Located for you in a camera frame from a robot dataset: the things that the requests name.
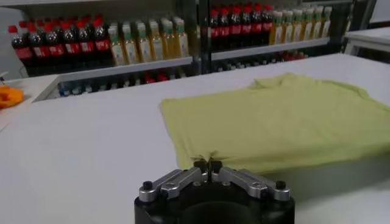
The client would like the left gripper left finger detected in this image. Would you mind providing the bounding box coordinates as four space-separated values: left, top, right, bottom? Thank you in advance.
138 158 210 203

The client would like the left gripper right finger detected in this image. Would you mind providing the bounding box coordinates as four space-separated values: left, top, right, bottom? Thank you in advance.
209 158 292 202

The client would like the green t-shirt with white print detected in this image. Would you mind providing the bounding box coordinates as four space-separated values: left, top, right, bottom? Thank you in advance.
158 72 390 176

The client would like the white store shelf unit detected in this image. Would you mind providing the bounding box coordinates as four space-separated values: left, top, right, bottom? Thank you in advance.
0 0 211 103

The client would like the beverage display shelf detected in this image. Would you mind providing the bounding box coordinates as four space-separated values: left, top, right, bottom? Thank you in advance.
197 0 378 74

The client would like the yellow juice bottle green label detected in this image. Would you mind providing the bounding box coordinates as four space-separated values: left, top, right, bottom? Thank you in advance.
173 18 190 58
160 18 177 59
108 26 126 66
135 22 152 63
282 10 294 43
311 6 324 40
121 23 140 65
291 9 303 42
320 6 333 38
269 10 283 45
148 20 165 61
301 8 314 41

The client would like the white side table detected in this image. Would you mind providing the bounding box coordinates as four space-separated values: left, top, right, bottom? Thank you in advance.
0 74 59 131

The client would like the crumpled orange cloth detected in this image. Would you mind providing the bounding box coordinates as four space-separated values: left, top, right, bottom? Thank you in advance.
0 85 24 110

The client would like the white table with metal legs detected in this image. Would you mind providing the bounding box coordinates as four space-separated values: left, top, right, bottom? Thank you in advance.
344 26 390 63

